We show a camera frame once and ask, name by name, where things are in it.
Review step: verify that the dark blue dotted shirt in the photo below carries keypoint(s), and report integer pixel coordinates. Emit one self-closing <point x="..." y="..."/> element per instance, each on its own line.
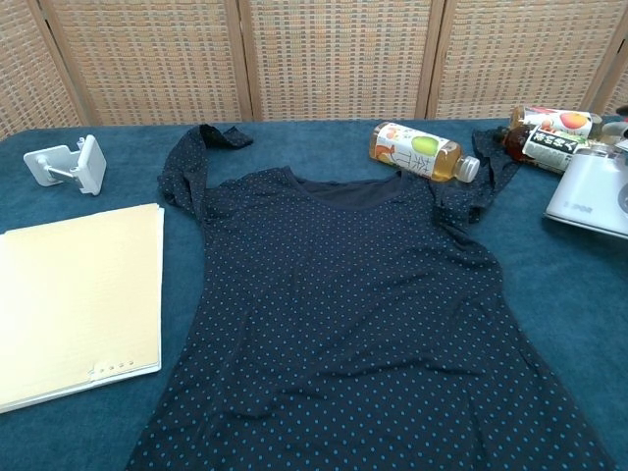
<point x="343" y="304"/>

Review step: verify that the dark tea bottle black label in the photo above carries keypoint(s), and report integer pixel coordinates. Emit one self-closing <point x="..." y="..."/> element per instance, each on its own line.
<point x="535" y="144"/>

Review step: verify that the tea bottle green apple label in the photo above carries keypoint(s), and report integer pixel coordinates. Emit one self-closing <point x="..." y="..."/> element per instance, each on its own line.
<point x="417" y="149"/>

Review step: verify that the woven folding screen panel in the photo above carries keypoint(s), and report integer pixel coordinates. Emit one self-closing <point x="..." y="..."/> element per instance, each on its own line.
<point x="24" y="68"/>
<point x="520" y="54"/>
<point x="615" y="54"/>
<point x="147" y="59"/>
<point x="338" y="59"/>

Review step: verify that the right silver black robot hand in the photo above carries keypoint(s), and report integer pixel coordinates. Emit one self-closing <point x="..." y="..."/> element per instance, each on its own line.
<point x="623" y="196"/>

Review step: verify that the white handheld steamer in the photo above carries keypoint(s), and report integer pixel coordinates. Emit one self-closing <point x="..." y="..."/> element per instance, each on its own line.
<point x="584" y="196"/>

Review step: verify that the white folding phone stand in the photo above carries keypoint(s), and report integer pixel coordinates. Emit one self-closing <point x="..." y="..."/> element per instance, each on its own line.
<point x="90" y="164"/>

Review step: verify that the teal felt table cover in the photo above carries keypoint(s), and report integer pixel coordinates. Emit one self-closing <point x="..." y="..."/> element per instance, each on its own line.
<point x="549" y="304"/>

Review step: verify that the tea bottle peach label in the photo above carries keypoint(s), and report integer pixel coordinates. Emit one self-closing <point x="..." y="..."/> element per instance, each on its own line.
<point x="564" y="120"/>

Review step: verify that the beige file folder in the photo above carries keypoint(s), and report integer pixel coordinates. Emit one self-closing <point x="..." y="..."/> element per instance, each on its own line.
<point x="78" y="299"/>

